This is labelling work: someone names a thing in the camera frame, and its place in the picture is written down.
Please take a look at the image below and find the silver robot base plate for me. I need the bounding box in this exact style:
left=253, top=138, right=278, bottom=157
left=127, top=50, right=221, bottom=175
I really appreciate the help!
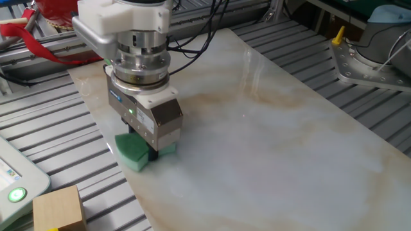
left=329, top=38, right=411, bottom=93

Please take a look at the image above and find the green sponge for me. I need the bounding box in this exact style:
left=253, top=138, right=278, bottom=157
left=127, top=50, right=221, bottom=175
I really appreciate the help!
left=114, top=132, right=177, bottom=172

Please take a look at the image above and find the black cable under rail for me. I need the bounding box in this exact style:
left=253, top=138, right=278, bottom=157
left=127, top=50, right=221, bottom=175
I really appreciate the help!
left=0, top=72, right=38, bottom=87

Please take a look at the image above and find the wooden handle stick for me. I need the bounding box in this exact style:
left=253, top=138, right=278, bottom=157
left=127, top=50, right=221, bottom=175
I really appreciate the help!
left=0, top=17, right=29, bottom=25

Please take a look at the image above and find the silver Schunk gripper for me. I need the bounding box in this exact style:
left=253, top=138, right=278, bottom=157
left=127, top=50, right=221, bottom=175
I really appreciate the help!
left=107, top=75, right=184, bottom=162

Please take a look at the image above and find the light wooden block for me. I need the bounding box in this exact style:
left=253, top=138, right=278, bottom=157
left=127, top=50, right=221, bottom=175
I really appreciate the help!
left=32, top=185, right=88, bottom=231

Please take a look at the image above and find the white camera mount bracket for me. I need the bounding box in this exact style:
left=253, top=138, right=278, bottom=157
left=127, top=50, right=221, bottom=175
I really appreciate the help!
left=76, top=0, right=171, bottom=36

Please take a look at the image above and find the red fire extinguisher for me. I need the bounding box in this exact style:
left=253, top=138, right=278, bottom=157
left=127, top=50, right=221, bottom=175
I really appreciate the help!
left=34, top=0, right=81, bottom=30

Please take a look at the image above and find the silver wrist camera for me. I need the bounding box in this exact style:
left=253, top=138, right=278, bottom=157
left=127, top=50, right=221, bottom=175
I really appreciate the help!
left=71, top=15, right=119, bottom=60

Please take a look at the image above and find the yellow plastic peg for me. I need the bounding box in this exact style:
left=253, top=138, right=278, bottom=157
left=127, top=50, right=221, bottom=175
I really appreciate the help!
left=331, top=25, right=346, bottom=46

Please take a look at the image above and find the grey metal tube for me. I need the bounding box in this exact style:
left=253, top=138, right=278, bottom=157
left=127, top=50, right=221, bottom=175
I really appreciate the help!
left=0, top=11, right=40, bottom=51

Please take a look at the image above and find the black cable bundle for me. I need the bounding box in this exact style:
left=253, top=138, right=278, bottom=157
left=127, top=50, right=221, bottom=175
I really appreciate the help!
left=166, top=0, right=231, bottom=76

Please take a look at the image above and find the white gripper adapter plate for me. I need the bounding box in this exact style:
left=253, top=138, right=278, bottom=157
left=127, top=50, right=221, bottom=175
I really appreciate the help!
left=104, top=64, right=179, bottom=110

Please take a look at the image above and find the white teach pendant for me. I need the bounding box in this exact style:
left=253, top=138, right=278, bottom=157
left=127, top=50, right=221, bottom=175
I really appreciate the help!
left=0, top=134, right=52, bottom=230

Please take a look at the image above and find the glossy marble pattern board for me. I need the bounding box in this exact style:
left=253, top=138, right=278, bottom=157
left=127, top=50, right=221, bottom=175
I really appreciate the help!
left=67, top=28, right=411, bottom=231

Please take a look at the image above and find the silver force torque sensor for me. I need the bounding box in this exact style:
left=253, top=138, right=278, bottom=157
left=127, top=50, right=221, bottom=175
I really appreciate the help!
left=110, top=30, right=171, bottom=96

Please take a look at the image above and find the red strap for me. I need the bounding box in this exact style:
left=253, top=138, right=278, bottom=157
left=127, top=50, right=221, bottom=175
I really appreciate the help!
left=0, top=8, right=103, bottom=65

